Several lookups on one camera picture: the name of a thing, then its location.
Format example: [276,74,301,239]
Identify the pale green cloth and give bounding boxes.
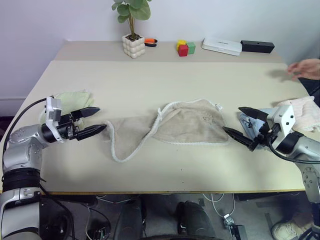
[39,88,96,125]

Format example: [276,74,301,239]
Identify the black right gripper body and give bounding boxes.
[248,121,281,153]

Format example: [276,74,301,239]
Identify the beige cloth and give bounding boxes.
[105,98,231,164]

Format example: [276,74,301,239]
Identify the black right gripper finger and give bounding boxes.
[221,125,254,149]
[237,106,269,123]

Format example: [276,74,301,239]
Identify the person's dark sleeve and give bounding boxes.
[298,77,320,97]

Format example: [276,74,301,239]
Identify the white sneaker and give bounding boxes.
[270,216,314,240]

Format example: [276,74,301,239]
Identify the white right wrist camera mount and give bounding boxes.
[264,104,296,149]

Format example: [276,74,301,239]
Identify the person's bare hand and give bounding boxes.
[286,58,320,82]

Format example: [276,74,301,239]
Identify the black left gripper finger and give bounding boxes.
[74,123,109,142]
[71,106,101,122]

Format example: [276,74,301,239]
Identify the light blue cloth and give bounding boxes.
[238,111,269,149]

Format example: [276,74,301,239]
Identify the orange black pliers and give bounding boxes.
[144,37,159,48]

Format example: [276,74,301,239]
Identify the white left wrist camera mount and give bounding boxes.
[43,95,63,126]

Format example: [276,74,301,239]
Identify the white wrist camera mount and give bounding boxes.
[43,95,63,126]
[264,104,296,149]

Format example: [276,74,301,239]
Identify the light pink cloth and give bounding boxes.
[271,95,320,133]

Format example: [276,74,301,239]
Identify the green leafy plant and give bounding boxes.
[111,0,152,40]

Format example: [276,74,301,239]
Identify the white cable under table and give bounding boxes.
[202,192,237,221]

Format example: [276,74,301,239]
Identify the red cube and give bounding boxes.
[177,44,189,58]

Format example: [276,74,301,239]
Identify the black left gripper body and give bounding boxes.
[56,112,81,141]

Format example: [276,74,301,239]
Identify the green cube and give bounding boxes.
[186,41,197,55]

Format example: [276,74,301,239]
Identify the long black box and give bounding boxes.
[240,39,276,54]

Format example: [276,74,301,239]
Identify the dark rounded shape with white mark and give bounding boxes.
[175,199,216,240]

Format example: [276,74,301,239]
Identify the white bubble plant pot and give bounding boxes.
[121,33,147,60]

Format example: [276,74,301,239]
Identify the flat white box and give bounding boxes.
[201,37,243,57]

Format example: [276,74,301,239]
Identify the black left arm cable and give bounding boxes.
[1,97,55,176]

